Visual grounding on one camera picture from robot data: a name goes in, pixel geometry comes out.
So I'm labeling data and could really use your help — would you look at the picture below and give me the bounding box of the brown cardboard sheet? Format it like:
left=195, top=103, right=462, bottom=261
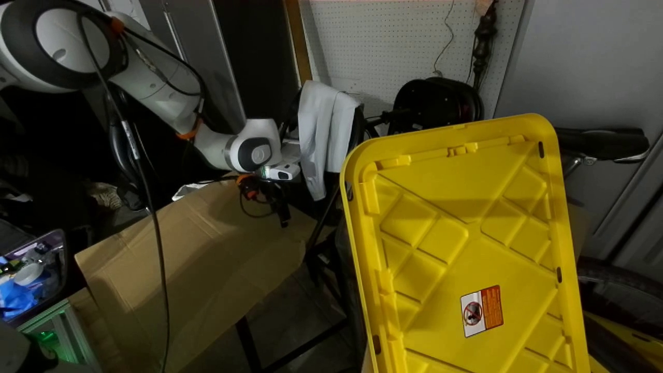
left=76, top=182, right=314, bottom=373

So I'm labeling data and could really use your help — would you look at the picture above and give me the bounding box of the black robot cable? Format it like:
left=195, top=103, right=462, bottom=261
left=76, top=12, right=209, bottom=373

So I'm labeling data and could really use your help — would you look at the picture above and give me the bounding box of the black folding chair frame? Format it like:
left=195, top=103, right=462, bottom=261
left=233, top=190, right=365, bottom=373

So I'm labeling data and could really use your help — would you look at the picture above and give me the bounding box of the yellow plastic bin lid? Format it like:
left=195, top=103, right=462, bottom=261
left=340, top=114, right=590, bottom=373

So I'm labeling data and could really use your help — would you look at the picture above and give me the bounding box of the brown wooden plank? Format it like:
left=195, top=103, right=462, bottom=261
left=282, top=0, right=312, bottom=84

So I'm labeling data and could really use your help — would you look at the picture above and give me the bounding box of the clear plastic storage bin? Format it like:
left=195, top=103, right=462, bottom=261
left=0, top=230, right=66, bottom=324

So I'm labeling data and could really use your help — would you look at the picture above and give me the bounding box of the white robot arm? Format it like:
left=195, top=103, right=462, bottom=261
left=0, top=0, right=284, bottom=202

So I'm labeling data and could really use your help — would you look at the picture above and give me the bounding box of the white cloth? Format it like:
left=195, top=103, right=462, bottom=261
left=297, top=81, right=360, bottom=201

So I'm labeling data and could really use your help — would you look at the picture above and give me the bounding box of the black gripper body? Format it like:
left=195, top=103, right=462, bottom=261
left=237, top=172, right=291, bottom=227

